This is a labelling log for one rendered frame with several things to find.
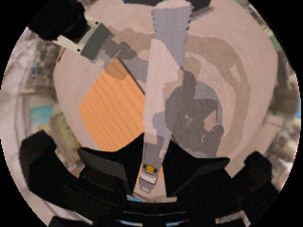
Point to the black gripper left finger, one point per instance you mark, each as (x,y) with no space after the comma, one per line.
(124,163)

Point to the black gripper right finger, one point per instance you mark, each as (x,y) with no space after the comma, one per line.
(180,168)

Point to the orange wooden board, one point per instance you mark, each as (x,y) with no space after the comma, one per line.
(113,109)

